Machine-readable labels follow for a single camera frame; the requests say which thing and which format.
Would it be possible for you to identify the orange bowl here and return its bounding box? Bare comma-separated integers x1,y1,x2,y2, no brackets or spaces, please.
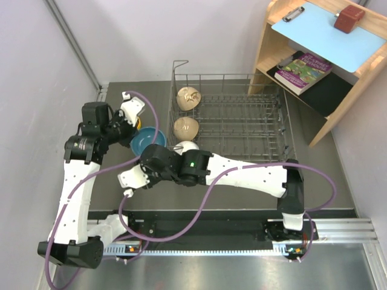
136,117,141,129

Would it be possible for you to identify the blue bowl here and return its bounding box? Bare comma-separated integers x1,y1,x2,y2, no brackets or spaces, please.
130,126,167,156

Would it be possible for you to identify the white bowl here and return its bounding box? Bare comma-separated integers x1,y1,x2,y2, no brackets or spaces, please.
173,141,200,155

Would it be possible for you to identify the tan speckled bowl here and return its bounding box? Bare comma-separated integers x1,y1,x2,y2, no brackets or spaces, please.
173,117,199,141

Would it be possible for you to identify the cream bowl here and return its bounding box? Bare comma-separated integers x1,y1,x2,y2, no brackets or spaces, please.
176,86,201,111

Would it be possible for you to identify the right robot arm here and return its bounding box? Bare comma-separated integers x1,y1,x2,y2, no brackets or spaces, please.
140,144,305,239

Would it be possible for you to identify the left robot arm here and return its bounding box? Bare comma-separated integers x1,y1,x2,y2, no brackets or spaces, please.
37,101,143,269

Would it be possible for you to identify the aluminium corner profile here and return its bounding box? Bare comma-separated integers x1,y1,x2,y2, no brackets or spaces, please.
43,0,103,94

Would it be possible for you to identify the wooden shelf unit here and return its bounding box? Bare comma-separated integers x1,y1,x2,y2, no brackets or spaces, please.
249,1,386,146

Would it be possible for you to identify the purple green book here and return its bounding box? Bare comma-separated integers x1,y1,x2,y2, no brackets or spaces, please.
274,53,333,95

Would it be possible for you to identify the light blue clipboard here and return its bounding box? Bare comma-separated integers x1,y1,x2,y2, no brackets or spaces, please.
272,2,386,73

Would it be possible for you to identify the red-brown box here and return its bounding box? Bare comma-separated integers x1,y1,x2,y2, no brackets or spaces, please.
334,5,365,34

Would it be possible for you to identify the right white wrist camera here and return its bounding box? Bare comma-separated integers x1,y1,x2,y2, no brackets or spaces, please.
117,164,150,198

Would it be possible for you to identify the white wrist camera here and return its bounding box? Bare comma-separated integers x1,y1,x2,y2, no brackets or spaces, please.
120,92,145,127
117,164,150,198

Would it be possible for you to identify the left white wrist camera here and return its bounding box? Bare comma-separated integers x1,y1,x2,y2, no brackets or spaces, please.
120,92,145,127

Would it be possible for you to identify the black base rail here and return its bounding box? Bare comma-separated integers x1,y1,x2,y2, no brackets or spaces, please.
123,210,356,252

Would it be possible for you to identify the grey wire dish rack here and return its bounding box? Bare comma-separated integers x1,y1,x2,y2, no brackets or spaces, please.
166,60,296,163

